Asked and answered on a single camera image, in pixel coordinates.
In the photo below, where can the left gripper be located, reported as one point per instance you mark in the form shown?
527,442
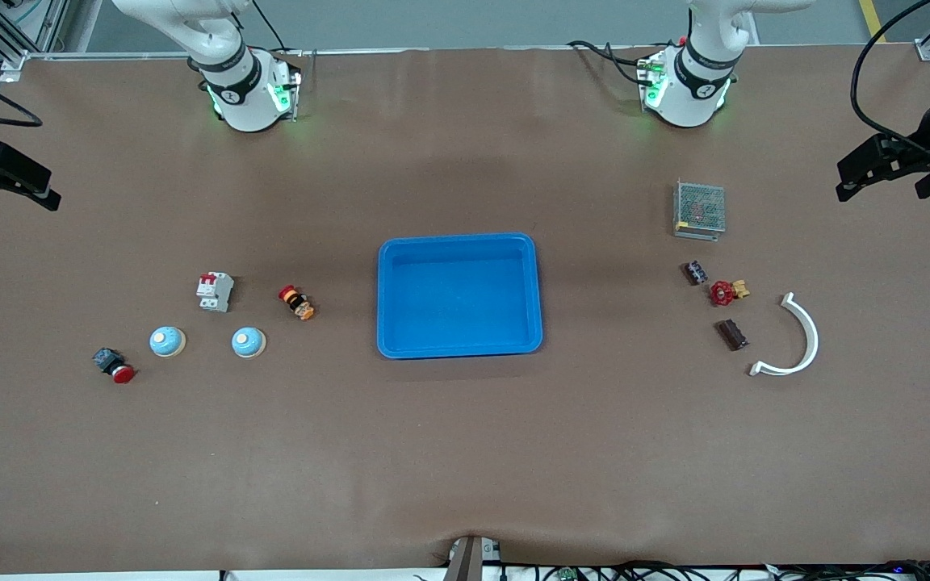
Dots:
927,129

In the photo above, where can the small black terminal block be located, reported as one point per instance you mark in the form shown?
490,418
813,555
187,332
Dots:
696,272

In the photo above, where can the blue bell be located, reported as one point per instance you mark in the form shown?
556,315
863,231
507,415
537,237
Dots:
248,342
167,341

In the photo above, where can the dark brown relay block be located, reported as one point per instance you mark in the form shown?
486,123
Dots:
731,335

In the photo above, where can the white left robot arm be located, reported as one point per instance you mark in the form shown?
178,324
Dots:
695,81

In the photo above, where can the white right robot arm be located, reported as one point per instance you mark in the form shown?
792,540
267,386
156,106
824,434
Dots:
239,81

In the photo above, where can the blue plastic tray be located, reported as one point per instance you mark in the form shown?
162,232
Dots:
457,298

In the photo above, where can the metal mesh power supply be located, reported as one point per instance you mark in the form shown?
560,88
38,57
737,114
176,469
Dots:
699,206

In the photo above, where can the red push button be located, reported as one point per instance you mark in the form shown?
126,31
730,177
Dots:
114,365

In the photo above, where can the white red circuit breaker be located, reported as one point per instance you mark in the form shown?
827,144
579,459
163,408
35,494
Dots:
215,292

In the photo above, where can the brown table mat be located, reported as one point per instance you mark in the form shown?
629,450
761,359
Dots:
465,452

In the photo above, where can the grey table clamp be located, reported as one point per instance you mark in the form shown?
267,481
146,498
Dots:
469,557

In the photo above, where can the white curved bracket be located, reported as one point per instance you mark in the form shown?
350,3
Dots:
814,337

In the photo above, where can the red orange switch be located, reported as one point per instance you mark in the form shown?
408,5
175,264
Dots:
297,303

